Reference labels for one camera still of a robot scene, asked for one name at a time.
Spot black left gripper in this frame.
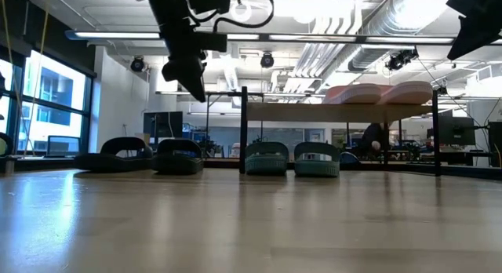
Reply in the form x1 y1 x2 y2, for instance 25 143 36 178
151 0 208 103

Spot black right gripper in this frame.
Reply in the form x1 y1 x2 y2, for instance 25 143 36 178
447 12 502 61

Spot pink foam slide sandal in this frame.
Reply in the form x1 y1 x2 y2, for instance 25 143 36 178
378 81 434 105
323 83 384 105

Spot black foam slide sandal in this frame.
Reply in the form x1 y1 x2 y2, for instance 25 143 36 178
151 138 205 176
74 136 155 174

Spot teal foam slide sandal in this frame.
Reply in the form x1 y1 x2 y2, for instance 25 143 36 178
245 141 290 177
293 141 341 178

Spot black-framed wooden shelf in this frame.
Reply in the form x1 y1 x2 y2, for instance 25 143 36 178
238 86 441 177

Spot black monitor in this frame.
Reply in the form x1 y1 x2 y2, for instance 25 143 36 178
438 115 477 147
143 111 184 139

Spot dark cabinet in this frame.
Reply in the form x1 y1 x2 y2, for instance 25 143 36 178
488 122 502 168

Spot person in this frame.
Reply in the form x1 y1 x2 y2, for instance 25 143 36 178
358 122 387 158

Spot large dark-framed window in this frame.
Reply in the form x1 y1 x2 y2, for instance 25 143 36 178
0 49 95 156

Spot open laptop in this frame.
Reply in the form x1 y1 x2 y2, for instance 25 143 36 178
45 135 82 158

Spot blue round object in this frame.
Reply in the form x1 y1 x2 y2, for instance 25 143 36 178
339 151 361 165

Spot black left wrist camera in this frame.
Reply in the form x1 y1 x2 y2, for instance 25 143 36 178
195 31 228 53

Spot thin black metal frame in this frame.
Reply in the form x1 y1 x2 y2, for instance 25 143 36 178
156 90 264 160

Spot black ceiling-mounted camera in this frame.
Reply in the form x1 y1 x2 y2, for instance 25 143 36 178
384 48 420 72

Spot white ring lamp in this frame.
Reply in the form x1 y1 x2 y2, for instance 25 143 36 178
230 0 253 24

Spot silver ventilation duct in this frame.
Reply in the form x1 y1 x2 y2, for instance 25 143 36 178
347 0 452 72

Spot black ceiling light rail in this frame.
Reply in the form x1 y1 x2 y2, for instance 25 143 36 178
65 29 502 46

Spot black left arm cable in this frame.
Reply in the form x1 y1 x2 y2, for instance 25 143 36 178
186 0 275 33

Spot yellow cord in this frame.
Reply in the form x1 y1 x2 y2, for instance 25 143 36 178
0 0 35 148
24 0 52 156

